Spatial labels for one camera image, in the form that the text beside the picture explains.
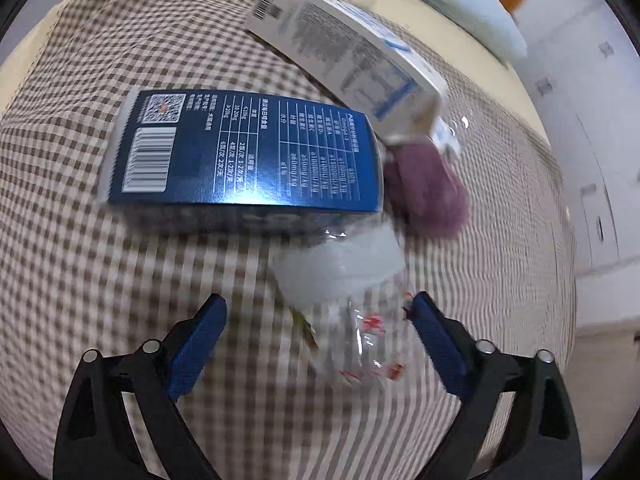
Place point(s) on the brown white checked blanket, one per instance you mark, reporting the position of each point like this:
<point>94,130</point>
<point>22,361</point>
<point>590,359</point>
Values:
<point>150,285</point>

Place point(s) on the small green scrap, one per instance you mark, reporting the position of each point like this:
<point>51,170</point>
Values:
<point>307,332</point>

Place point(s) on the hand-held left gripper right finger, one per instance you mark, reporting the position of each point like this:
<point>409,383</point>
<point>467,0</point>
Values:
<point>440,345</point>

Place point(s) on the light blue pillow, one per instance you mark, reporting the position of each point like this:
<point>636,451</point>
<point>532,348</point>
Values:
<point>450,0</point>

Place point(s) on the blue cardboard box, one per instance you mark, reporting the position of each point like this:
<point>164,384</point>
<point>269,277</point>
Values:
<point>250,160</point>

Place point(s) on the white cardboard box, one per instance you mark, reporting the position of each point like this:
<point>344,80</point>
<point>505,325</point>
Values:
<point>340,45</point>

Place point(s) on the white wardrobe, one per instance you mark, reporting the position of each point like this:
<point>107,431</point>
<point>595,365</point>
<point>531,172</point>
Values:
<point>590,135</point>

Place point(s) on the purple fuzzy cloth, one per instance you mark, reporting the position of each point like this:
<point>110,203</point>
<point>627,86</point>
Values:
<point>425,195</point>

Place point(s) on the clear wrapper with red print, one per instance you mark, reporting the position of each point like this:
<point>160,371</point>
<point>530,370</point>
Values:
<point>370,350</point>

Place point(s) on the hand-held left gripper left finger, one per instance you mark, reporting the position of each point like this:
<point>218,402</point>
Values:
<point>195,350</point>

